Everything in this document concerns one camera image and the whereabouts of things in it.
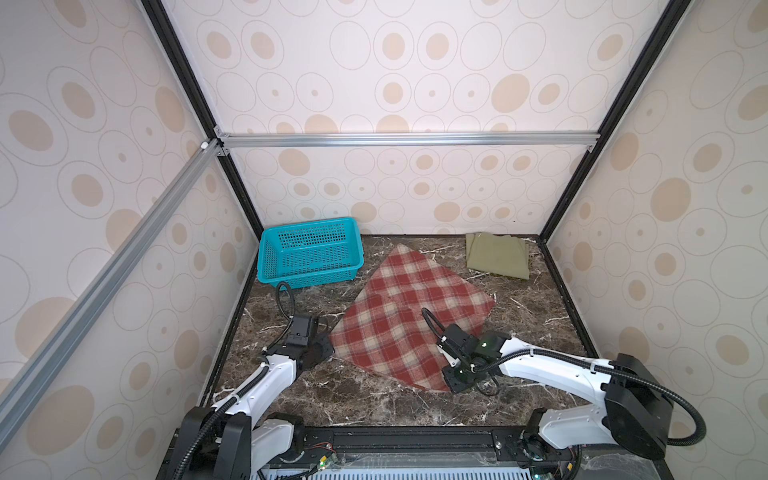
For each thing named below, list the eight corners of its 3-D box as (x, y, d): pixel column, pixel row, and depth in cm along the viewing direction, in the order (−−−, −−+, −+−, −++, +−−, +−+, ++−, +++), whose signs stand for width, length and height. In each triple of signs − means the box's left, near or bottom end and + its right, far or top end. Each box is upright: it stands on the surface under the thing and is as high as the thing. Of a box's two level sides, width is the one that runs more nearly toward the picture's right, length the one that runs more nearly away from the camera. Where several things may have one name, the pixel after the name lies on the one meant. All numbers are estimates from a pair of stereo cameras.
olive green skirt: (464, 270, 112) (465, 265, 110) (465, 234, 124) (467, 230, 121) (529, 280, 109) (532, 275, 107) (524, 242, 121) (527, 238, 119)
